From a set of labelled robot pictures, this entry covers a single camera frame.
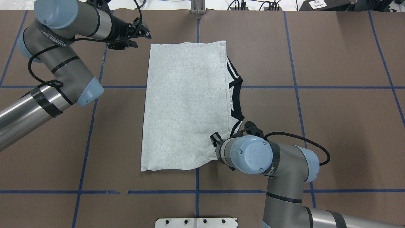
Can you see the grey cartoon print t-shirt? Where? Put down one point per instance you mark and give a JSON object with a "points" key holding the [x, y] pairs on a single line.
{"points": [[188, 98]]}

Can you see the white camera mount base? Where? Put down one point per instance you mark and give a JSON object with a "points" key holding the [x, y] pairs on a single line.
{"points": [[196, 223]]}

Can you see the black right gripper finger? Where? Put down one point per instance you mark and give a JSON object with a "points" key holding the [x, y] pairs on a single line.
{"points": [[216, 139]]}

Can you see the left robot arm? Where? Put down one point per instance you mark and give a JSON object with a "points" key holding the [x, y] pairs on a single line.
{"points": [[64, 79]]}

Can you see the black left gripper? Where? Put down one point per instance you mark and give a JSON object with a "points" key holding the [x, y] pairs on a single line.
{"points": [[119, 29]]}

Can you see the aluminium frame post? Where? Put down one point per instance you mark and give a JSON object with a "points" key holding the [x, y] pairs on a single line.
{"points": [[197, 7]]}

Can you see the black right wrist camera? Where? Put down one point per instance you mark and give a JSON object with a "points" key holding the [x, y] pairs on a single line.
{"points": [[250, 128]]}

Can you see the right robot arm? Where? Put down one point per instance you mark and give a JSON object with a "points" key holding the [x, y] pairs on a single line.
{"points": [[288, 168]]}

